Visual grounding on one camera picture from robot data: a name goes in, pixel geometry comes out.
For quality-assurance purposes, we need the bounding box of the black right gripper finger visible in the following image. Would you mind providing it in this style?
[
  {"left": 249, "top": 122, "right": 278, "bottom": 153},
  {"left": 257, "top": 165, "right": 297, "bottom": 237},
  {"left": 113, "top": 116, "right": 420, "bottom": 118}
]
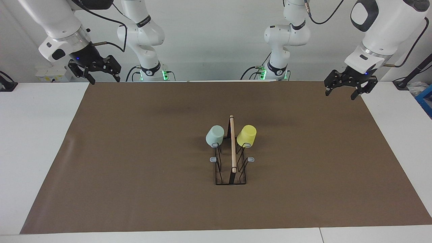
[
  {"left": 69, "top": 61, "right": 96, "bottom": 85},
  {"left": 101, "top": 55, "right": 121, "bottom": 82}
]

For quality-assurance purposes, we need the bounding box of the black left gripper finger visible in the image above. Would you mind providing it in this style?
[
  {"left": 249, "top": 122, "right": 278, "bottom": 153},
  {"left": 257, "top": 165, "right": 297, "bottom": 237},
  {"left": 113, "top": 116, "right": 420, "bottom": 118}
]
[
  {"left": 351, "top": 77, "right": 378, "bottom": 101},
  {"left": 324, "top": 70, "right": 342, "bottom": 97}
]

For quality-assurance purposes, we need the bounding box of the yellow plastic cup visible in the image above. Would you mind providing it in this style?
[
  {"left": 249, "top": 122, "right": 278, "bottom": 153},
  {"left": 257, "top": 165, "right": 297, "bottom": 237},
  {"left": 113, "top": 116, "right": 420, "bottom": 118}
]
[{"left": 236, "top": 125, "right": 257, "bottom": 148}]

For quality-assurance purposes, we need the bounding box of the green plastic cup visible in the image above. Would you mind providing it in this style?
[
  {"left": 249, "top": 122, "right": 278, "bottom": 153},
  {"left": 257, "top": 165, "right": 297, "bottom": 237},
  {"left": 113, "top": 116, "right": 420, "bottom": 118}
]
[{"left": 206, "top": 125, "right": 225, "bottom": 148}]

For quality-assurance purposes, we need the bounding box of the white power strip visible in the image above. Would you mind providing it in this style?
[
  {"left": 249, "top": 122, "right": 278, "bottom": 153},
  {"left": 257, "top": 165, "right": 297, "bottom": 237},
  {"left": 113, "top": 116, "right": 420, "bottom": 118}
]
[{"left": 35, "top": 65, "right": 72, "bottom": 82}]

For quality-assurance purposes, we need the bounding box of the black stand pole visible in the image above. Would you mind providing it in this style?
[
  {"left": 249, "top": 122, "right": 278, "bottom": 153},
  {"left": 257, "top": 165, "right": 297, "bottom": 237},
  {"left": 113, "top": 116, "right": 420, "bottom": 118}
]
[{"left": 393, "top": 53, "right": 432, "bottom": 90}]

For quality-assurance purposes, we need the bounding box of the clear plastic bag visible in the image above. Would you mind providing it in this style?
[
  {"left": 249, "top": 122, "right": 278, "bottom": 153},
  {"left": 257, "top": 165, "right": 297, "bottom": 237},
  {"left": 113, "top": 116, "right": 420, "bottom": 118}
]
[{"left": 407, "top": 82, "right": 430, "bottom": 98}]

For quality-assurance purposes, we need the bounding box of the blue box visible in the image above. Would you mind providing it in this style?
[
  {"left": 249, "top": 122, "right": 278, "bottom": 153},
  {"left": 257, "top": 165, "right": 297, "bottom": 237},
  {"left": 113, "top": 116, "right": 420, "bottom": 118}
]
[{"left": 415, "top": 84, "right": 432, "bottom": 119}]

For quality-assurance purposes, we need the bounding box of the brown table mat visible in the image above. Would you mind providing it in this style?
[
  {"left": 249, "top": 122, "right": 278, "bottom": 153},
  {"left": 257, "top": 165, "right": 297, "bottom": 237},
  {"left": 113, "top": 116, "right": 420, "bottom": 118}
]
[{"left": 20, "top": 80, "right": 432, "bottom": 235}]

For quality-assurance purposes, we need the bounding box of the black base cable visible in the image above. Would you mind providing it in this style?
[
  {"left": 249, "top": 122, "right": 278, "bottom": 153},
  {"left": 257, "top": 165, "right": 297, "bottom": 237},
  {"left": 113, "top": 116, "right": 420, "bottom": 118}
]
[
  {"left": 240, "top": 66, "right": 262, "bottom": 81},
  {"left": 126, "top": 65, "right": 141, "bottom": 82}
]

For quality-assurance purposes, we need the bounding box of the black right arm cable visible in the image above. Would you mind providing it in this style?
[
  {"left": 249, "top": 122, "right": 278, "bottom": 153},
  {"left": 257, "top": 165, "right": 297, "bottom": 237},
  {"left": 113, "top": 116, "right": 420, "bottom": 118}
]
[{"left": 73, "top": 0, "right": 128, "bottom": 53}]

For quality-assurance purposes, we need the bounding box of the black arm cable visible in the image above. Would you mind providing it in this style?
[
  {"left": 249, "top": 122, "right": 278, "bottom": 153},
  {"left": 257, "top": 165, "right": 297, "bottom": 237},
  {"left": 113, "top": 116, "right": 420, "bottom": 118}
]
[
  {"left": 73, "top": 0, "right": 128, "bottom": 53},
  {"left": 304, "top": 0, "right": 431, "bottom": 68}
]

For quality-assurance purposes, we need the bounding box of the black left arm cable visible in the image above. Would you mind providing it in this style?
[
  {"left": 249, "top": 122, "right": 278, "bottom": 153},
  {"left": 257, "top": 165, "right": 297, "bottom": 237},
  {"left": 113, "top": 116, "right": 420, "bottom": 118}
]
[{"left": 304, "top": 0, "right": 431, "bottom": 68}]

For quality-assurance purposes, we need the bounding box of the black wire cup rack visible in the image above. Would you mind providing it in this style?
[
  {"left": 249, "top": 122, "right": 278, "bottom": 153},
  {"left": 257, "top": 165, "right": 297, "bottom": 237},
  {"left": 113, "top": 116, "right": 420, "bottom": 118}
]
[{"left": 210, "top": 115, "right": 255, "bottom": 186}]

